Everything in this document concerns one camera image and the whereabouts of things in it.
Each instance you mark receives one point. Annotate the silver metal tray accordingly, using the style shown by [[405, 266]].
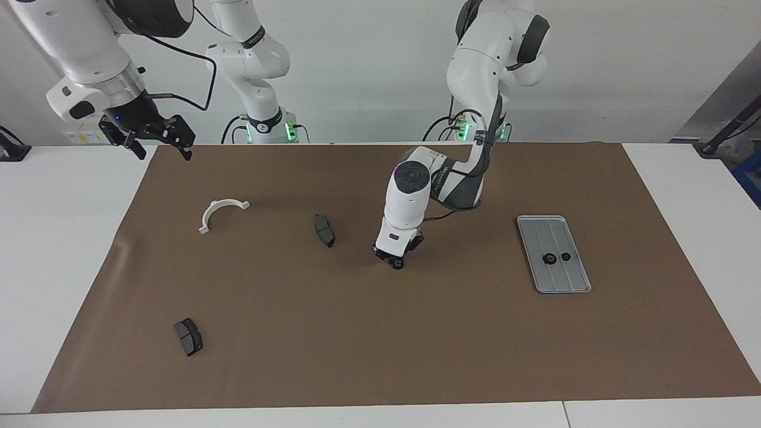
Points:
[[565, 279]]

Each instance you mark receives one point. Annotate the black stand pole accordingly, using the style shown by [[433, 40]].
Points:
[[722, 134]]

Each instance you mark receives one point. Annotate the white wall electrical box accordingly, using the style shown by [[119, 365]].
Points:
[[74, 138]]

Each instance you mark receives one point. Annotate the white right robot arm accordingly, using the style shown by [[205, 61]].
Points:
[[83, 47]]

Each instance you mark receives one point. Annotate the brown table mat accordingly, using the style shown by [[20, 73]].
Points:
[[380, 356]]

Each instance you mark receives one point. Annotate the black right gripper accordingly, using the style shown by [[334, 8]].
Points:
[[148, 122]]

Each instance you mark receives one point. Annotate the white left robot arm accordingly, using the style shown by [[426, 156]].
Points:
[[481, 59]]

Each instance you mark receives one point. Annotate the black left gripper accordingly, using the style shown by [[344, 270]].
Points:
[[416, 242]]

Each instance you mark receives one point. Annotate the white curved plastic bracket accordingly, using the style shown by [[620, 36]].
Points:
[[208, 214]]

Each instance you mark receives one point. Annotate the blue crate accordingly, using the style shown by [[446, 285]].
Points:
[[750, 178]]

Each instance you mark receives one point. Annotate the thick grey brake pad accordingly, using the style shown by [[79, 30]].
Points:
[[189, 337]]

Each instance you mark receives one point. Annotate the black clamp base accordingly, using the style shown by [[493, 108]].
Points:
[[12, 151]]

